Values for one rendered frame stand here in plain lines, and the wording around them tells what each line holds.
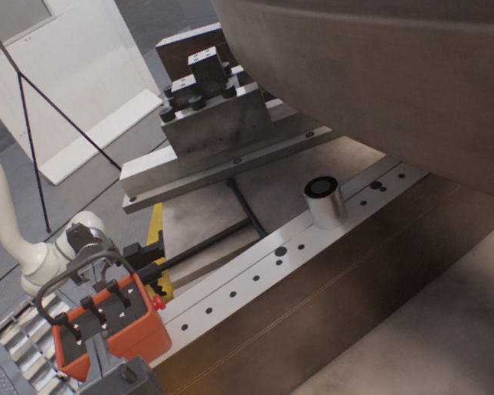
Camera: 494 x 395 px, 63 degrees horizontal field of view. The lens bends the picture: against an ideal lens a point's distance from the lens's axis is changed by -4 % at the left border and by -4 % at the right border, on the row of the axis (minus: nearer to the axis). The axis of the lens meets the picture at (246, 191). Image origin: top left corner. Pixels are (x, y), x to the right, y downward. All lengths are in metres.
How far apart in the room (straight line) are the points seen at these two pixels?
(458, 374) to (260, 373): 0.47
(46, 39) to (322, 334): 3.22
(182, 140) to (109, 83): 2.23
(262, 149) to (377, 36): 1.33
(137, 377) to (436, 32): 0.61
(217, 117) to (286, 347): 1.05
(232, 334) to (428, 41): 0.65
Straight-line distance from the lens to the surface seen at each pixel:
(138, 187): 2.06
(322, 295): 0.99
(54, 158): 3.79
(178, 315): 0.94
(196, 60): 1.83
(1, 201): 1.17
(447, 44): 0.60
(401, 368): 1.16
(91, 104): 3.91
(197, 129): 1.79
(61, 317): 0.85
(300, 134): 1.96
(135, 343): 0.84
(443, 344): 1.19
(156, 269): 1.62
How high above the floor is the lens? 1.34
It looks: 35 degrees down
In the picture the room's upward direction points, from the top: 24 degrees counter-clockwise
